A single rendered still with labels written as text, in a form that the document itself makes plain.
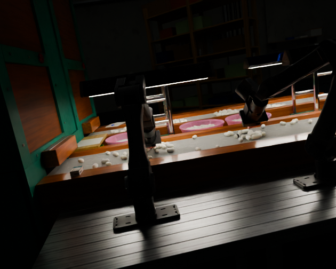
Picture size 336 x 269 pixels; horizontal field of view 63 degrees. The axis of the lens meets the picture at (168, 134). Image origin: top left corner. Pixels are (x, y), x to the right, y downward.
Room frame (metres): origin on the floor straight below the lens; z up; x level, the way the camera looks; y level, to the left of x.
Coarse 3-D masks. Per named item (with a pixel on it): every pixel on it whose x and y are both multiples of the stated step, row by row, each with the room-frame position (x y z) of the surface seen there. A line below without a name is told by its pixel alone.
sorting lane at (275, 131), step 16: (256, 128) 1.40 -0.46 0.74; (272, 128) 1.35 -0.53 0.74; (288, 128) 1.30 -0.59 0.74; (304, 128) 1.25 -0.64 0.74; (176, 144) 1.33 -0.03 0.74; (192, 144) 1.28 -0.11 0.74; (208, 144) 1.24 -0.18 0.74; (224, 144) 1.19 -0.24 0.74; (96, 160) 1.26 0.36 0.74; (112, 160) 1.22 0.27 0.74; (128, 160) 1.18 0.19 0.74
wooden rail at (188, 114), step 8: (288, 96) 2.20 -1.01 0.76; (296, 96) 2.13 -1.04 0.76; (304, 96) 2.12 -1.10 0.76; (312, 96) 2.12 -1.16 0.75; (240, 104) 2.17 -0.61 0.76; (192, 112) 2.15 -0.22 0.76; (200, 112) 2.09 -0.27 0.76; (208, 112) 2.09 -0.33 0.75; (104, 128) 2.06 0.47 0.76; (112, 128) 2.06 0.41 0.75
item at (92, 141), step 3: (96, 138) 1.61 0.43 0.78; (99, 138) 1.59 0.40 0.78; (81, 141) 1.58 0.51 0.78; (84, 141) 1.57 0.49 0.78; (87, 141) 1.55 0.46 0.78; (90, 141) 1.54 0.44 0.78; (93, 141) 1.52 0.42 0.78; (96, 141) 1.51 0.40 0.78; (99, 141) 1.50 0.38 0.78; (78, 144) 1.52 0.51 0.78; (81, 144) 1.50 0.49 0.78; (84, 144) 1.49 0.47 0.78; (87, 144) 1.48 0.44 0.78; (90, 144) 1.47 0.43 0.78; (93, 144) 1.45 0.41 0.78
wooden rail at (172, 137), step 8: (312, 112) 1.46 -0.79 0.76; (320, 112) 1.43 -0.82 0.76; (272, 120) 1.42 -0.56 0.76; (280, 120) 1.42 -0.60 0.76; (288, 120) 1.42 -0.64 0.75; (216, 128) 1.44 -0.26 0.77; (224, 128) 1.41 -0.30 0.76; (232, 128) 1.41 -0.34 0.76; (240, 128) 1.41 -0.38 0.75; (168, 136) 1.43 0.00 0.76; (176, 136) 1.40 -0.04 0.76; (184, 136) 1.40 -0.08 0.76; (192, 136) 1.40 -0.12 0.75; (200, 136) 1.40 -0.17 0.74; (120, 144) 1.41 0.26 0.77; (128, 144) 1.39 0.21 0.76; (80, 152) 1.38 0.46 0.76; (88, 152) 1.38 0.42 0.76; (96, 152) 1.38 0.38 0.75; (104, 152) 1.39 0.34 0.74
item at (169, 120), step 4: (160, 68) 1.41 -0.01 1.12; (164, 68) 1.30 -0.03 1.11; (132, 72) 1.30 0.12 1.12; (128, 76) 1.29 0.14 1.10; (164, 88) 1.46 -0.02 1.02; (164, 92) 1.46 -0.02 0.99; (168, 92) 1.47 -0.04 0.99; (164, 96) 1.46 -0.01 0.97; (168, 96) 1.47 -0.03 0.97; (148, 100) 1.46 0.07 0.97; (152, 100) 1.46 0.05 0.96; (156, 100) 1.46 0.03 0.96; (160, 100) 1.46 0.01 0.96; (164, 100) 1.46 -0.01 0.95; (168, 100) 1.46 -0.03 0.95; (168, 104) 1.46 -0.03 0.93; (168, 108) 1.46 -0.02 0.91; (168, 112) 1.46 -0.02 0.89; (168, 116) 1.46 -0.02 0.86; (160, 120) 1.47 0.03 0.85; (164, 120) 1.46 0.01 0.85; (168, 120) 1.46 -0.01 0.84; (172, 120) 1.47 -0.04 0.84; (156, 124) 1.46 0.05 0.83; (168, 124) 1.46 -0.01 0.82; (172, 124) 1.47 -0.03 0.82; (172, 128) 1.46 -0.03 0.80; (172, 132) 1.46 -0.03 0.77
